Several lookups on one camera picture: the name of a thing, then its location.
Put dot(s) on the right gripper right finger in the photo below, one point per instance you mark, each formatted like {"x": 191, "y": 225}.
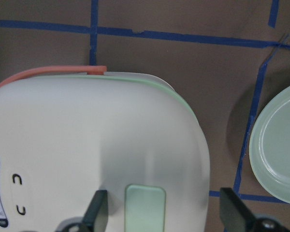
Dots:
{"x": 233, "y": 213}

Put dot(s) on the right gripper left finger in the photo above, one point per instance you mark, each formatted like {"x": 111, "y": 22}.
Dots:
{"x": 97, "y": 210}

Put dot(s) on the white rice cooker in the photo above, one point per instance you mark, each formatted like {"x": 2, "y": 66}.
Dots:
{"x": 68, "y": 132}

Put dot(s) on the right green plate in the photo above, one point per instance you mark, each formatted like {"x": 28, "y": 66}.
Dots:
{"x": 269, "y": 146}

